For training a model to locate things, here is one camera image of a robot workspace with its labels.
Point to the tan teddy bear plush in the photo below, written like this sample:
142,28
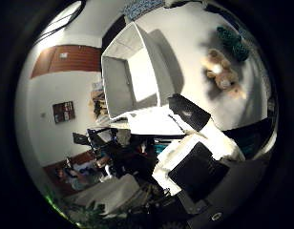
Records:
223,76

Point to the cluttered shelf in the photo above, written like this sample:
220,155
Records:
98,103

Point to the teal knitted plush toy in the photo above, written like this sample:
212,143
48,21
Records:
233,41

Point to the green plant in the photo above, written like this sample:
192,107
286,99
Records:
86,214

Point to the window with black frame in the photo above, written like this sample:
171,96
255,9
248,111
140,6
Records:
62,20

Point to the white draped sheet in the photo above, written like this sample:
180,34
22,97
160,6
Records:
112,191

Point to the blue patterned cloth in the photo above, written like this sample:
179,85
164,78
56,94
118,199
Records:
142,8

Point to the black chair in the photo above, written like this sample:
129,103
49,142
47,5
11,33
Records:
81,139

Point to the dark wall picture board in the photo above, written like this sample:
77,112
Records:
63,112

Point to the white open container box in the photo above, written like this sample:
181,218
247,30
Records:
118,79

